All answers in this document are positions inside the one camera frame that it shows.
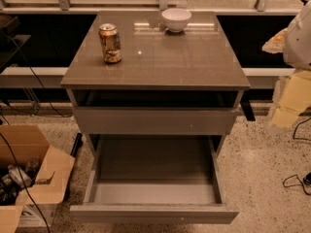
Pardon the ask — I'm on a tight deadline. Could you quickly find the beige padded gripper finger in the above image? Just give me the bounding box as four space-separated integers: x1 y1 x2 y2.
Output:
262 28 311 129

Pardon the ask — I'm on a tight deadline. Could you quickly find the grey drawer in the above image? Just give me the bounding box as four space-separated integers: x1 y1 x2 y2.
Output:
73 107 237 135
70 136 238 224

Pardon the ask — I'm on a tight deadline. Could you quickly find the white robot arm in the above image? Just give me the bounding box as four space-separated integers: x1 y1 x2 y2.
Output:
262 1 311 130

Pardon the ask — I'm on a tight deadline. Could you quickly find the grey drawer cabinet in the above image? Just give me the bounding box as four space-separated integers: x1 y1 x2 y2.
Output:
61 11 250 150

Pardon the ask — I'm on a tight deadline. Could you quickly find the grey top drawer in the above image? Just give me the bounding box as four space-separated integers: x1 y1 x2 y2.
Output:
73 107 237 135

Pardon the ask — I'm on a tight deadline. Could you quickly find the white bowl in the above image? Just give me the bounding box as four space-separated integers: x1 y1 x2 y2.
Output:
161 8 191 32

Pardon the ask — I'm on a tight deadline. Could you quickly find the orange soda can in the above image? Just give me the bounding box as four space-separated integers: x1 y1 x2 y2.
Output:
98 23 121 63

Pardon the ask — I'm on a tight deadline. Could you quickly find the open cardboard box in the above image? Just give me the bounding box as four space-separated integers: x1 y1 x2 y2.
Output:
0 125 75 233

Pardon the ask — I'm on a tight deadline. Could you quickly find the clutter inside cardboard box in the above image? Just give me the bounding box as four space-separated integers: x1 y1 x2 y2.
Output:
0 158 40 206

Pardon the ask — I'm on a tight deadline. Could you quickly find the black cable at right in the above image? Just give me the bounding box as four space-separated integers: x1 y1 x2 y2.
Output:
282 116 311 196

